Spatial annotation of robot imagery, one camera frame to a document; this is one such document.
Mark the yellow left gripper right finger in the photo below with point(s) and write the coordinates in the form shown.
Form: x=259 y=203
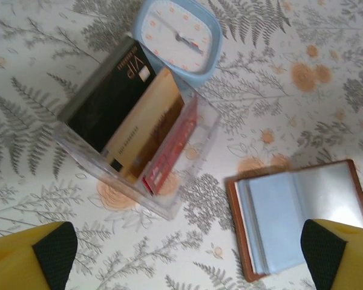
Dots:
x=351 y=259

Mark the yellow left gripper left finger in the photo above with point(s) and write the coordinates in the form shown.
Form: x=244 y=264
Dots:
x=15 y=262

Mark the red plastic card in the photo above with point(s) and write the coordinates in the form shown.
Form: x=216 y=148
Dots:
x=169 y=157

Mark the black VIP card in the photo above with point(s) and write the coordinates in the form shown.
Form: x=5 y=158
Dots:
x=109 y=99

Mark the gold plastic card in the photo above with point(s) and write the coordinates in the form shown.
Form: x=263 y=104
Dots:
x=145 y=121

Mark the clear acrylic box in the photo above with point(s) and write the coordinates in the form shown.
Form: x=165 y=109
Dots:
x=205 y=127

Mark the light blue cup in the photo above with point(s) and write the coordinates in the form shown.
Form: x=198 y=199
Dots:
x=175 y=30

